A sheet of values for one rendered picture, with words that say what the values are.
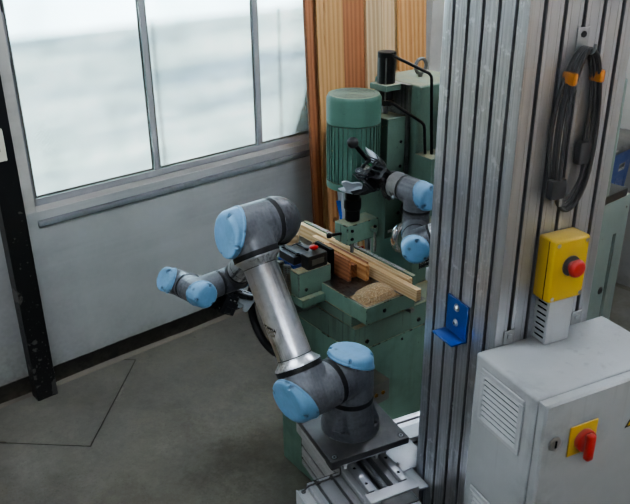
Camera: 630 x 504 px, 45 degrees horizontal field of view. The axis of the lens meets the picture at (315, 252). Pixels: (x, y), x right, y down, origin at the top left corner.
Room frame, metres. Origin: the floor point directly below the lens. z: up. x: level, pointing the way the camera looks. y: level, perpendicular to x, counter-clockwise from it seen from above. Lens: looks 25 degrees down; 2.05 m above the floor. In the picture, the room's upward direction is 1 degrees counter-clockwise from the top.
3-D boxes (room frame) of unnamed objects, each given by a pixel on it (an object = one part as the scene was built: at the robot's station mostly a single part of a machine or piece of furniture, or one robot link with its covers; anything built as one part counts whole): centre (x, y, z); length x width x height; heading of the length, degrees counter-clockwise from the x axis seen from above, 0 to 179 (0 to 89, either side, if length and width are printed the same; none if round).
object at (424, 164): (2.39, -0.39, 1.23); 0.09 x 0.08 x 0.15; 127
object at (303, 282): (2.29, 0.04, 0.92); 0.15 x 0.13 x 0.09; 37
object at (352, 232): (2.40, -0.15, 1.03); 0.14 x 0.07 x 0.09; 127
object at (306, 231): (2.42, -0.13, 0.93); 0.60 x 0.02 x 0.05; 37
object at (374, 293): (2.16, -0.19, 0.92); 0.14 x 0.09 x 0.04; 127
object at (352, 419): (1.60, -0.09, 0.87); 0.15 x 0.15 x 0.10
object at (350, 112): (2.39, -0.13, 1.35); 0.18 x 0.18 x 0.31
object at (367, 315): (2.34, -0.03, 0.87); 0.61 x 0.30 x 0.06; 37
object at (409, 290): (2.34, -0.16, 0.92); 0.55 x 0.02 x 0.04; 37
